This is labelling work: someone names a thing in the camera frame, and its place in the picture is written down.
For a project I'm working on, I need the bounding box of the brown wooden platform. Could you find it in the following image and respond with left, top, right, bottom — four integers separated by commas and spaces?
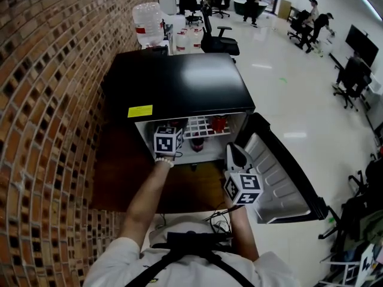
91, 121, 232, 214

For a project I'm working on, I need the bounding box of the brown cardboard sheet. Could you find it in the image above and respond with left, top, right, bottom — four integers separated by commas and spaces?
278, 0, 293, 19

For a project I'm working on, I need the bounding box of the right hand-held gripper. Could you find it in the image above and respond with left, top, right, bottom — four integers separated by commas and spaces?
223, 142, 265, 206

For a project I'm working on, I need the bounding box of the red drink can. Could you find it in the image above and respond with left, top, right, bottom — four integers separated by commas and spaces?
211, 115, 229, 133

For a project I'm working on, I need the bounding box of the black mini fridge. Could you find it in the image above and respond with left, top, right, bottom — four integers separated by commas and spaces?
101, 51, 329, 224

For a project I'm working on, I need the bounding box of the dark green table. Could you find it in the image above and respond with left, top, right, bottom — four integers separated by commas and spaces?
233, 0, 268, 16

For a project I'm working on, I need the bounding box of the black office chair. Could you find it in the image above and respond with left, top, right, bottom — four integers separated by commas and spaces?
200, 6, 241, 58
287, 10, 312, 43
211, 0, 232, 19
318, 160, 383, 257
332, 61, 373, 112
178, 0, 204, 26

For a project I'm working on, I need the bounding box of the small water jug red label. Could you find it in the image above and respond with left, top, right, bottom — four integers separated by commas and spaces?
191, 27, 205, 49
175, 28, 193, 53

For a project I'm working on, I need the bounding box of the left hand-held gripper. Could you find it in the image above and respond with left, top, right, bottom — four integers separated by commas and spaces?
153, 125, 184, 157

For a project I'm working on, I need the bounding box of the yellow sticker label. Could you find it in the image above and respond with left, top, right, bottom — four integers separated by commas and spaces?
127, 105, 154, 118

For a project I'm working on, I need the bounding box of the green jacket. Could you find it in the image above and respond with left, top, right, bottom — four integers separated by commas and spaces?
344, 209, 383, 251

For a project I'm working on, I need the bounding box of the black chest harness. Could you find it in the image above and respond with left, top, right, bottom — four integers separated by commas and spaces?
124, 231, 255, 287

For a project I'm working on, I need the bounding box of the white cabinet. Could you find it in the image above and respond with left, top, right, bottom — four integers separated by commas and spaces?
158, 0, 179, 15

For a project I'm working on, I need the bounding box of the white wire fridge shelf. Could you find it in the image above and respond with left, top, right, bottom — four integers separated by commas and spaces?
182, 115, 233, 140

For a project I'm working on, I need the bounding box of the person's left forearm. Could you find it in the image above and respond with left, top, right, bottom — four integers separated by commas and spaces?
118, 157, 176, 246

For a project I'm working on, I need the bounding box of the black cable bundle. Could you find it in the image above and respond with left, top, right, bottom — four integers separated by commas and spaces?
203, 203, 244, 236

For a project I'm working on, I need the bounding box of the person's right forearm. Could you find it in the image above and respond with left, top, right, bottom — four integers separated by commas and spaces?
226, 203, 260, 262

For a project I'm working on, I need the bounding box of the black monitor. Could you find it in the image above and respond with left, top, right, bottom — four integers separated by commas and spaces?
345, 25, 379, 68

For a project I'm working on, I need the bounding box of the white bead bracelet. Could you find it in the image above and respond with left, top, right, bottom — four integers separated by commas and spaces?
154, 156, 175, 169

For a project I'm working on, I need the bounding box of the black water dispenser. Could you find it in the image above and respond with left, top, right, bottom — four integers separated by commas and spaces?
143, 43, 170, 56

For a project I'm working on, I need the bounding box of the large clear water jug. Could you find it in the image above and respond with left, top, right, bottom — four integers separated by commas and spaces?
132, 2, 164, 48

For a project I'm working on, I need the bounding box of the person's white shirt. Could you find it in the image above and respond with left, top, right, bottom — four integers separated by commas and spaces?
82, 215, 300, 287

